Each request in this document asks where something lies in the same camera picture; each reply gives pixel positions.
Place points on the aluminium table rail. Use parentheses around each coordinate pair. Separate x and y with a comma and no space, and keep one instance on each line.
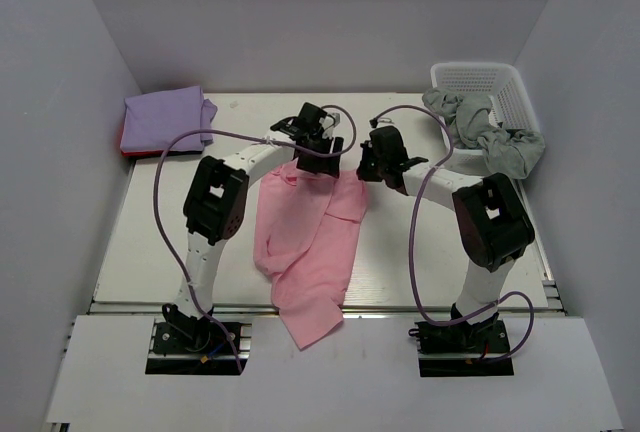
(139,274)

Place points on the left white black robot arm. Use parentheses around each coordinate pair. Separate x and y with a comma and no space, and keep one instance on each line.
(215,204)

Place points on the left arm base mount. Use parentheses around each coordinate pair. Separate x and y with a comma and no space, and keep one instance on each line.
(183,345)

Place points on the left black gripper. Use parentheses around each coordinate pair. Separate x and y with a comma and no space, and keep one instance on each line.
(318,161)

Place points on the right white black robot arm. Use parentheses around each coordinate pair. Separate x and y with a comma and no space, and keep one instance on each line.
(494,227)

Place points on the pink t shirt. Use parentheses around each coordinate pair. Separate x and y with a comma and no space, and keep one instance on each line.
(305,241)

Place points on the white plastic basket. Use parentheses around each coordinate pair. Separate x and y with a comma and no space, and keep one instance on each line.
(511,107)

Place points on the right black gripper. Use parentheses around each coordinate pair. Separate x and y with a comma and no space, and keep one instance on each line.
(370,168)

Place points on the folded red t shirt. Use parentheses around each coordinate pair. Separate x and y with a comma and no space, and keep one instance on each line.
(152,144)

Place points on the grey crumpled t shirt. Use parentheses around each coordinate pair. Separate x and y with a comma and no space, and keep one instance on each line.
(513,152)

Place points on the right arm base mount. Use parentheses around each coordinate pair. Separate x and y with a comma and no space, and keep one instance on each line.
(463,350)

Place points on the folded purple t shirt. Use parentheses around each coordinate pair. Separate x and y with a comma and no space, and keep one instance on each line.
(170,112)

